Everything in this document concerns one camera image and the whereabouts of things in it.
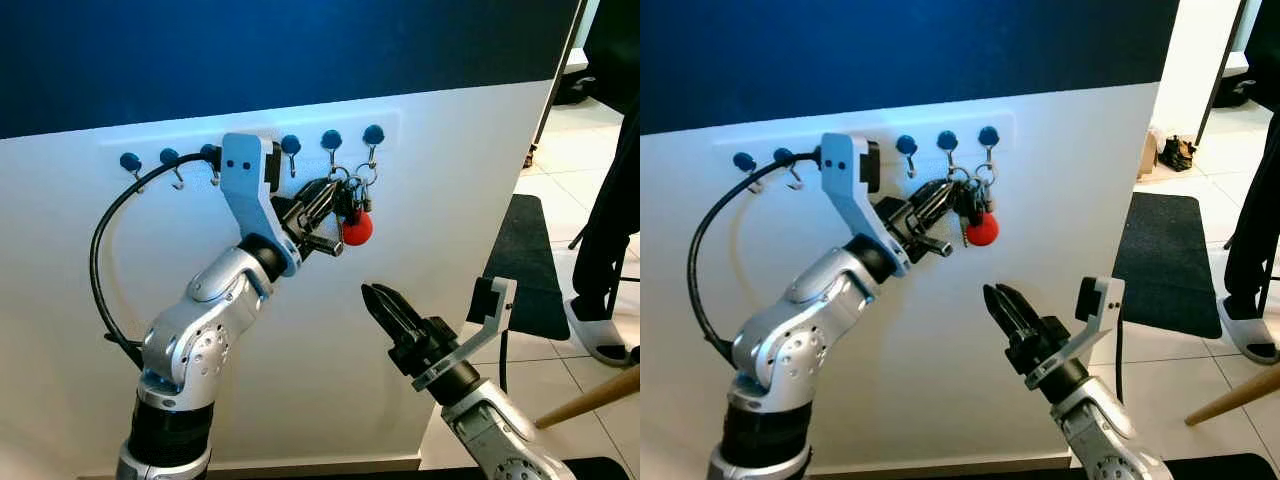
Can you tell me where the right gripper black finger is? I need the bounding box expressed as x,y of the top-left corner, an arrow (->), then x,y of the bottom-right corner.
997,285 -> 1044,333
362,285 -> 406,346
376,285 -> 423,333
983,285 -> 1026,346

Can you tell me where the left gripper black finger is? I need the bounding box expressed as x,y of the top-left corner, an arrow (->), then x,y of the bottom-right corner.
300,179 -> 349,216
922,192 -> 963,233
315,192 -> 355,233
908,179 -> 957,216

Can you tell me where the key bunch with red fob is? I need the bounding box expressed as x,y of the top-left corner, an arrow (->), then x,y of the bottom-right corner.
945,163 -> 1002,248
328,163 -> 380,248

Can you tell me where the white key rack plate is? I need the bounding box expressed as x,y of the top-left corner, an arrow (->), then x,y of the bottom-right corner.
100,110 -> 404,193
712,110 -> 1017,193

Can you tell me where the black door mat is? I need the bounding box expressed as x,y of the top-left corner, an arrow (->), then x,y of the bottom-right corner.
1112,193 -> 1223,339
483,194 -> 571,341

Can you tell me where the white slipper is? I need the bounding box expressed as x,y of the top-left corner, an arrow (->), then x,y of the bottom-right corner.
1217,297 -> 1280,364
565,298 -> 636,366

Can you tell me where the wooden table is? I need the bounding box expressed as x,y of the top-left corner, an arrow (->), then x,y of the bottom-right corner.
535,365 -> 641,429
1185,368 -> 1280,426

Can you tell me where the large black rug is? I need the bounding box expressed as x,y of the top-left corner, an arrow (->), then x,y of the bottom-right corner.
1165,452 -> 1273,480
545,456 -> 633,480

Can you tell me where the person in dark clothes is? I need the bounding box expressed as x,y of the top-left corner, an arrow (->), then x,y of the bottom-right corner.
1225,95 -> 1280,323
570,95 -> 641,323

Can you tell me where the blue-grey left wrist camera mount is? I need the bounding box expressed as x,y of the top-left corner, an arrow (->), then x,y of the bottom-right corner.
220,132 -> 304,279
820,132 -> 913,279

